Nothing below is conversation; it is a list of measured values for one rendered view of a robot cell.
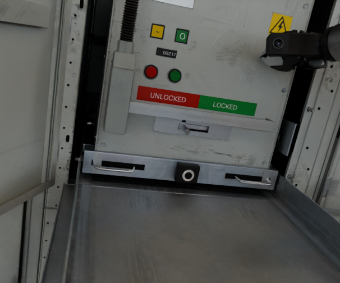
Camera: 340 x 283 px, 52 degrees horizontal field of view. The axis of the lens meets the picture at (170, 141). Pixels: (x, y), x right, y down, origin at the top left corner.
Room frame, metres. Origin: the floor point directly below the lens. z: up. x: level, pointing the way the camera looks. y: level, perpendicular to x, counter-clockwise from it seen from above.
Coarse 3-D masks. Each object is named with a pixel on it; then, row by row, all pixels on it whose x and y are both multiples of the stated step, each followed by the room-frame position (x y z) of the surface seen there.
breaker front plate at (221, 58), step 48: (144, 0) 0.86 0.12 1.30; (240, 0) 0.91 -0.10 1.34; (288, 0) 0.94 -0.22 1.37; (144, 48) 0.86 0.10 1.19; (192, 48) 0.89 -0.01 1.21; (240, 48) 0.92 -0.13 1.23; (240, 96) 0.93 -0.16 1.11; (144, 144) 0.87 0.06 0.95; (192, 144) 0.90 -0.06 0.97; (240, 144) 0.93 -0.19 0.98
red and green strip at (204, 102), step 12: (144, 96) 0.86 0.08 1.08; (156, 96) 0.87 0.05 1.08; (168, 96) 0.88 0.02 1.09; (180, 96) 0.89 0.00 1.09; (192, 96) 0.89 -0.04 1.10; (204, 96) 0.90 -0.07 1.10; (204, 108) 0.90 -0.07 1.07; (216, 108) 0.91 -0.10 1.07; (228, 108) 0.92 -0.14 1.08; (240, 108) 0.93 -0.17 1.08; (252, 108) 0.93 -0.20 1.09
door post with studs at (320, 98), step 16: (336, 0) 0.93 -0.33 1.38; (336, 16) 0.93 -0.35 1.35; (336, 64) 0.94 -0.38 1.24; (320, 80) 0.93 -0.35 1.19; (336, 80) 0.94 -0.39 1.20; (320, 96) 0.93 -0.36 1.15; (304, 112) 0.93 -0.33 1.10; (320, 112) 0.93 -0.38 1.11; (304, 128) 0.93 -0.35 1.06; (320, 128) 0.94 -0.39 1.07; (304, 144) 0.93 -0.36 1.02; (288, 160) 0.97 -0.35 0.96; (304, 160) 0.93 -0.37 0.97; (288, 176) 0.92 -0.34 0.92; (304, 176) 0.94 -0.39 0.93
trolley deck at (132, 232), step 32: (64, 192) 0.74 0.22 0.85; (96, 192) 0.77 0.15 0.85; (128, 192) 0.80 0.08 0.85; (160, 192) 0.84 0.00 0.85; (64, 224) 0.60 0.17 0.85; (96, 224) 0.62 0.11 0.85; (128, 224) 0.65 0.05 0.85; (160, 224) 0.67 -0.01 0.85; (192, 224) 0.70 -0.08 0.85; (224, 224) 0.73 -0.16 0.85; (256, 224) 0.76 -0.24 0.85; (288, 224) 0.79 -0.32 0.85; (96, 256) 0.52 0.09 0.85; (128, 256) 0.54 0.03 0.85; (160, 256) 0.56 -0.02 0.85; (192, 256) 0.58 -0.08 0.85; (224, 256) 0.60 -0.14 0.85; (256, 256) 0.62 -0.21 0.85; (288, 256) 0.64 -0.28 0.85; (320, 256) 0.66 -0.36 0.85
